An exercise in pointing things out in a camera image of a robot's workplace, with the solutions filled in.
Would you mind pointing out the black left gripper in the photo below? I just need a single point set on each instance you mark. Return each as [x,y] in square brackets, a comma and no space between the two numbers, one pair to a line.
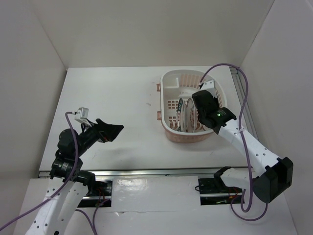
[108,132]

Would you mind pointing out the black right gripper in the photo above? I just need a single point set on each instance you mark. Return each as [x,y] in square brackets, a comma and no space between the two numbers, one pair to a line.
[214,100]

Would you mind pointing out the plate with orange sunburst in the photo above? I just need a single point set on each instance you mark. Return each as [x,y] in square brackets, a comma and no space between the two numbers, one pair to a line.
[196,126]

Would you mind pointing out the plate with red characters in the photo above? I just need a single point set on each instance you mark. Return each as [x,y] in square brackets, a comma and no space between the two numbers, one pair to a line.
[189,106]

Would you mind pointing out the plate with dark blue rim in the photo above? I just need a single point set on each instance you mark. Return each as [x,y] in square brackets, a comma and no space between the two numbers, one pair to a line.
[181,115]

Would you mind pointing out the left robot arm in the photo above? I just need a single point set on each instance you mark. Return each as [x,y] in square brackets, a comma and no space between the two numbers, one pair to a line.
[68,183]

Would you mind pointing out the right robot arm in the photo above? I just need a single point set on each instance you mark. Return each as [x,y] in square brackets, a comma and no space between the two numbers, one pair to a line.
[270,174]

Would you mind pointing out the white pink plastic dish rack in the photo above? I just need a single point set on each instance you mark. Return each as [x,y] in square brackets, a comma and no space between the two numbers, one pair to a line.
[174,85]

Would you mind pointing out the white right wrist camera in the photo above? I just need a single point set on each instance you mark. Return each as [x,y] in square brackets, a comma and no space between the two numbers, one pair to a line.
[210,87]

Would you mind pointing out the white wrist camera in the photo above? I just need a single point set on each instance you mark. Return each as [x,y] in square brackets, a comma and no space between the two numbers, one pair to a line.
[210,87]
[81,115]

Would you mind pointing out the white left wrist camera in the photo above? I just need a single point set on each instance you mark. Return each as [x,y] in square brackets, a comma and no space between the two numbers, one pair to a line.
[81,115]

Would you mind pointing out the aluminium side rail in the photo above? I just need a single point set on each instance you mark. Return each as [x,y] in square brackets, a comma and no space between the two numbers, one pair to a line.
[240,87]

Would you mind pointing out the aluminium front rail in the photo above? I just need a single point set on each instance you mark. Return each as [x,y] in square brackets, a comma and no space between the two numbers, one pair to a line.
[108,174]

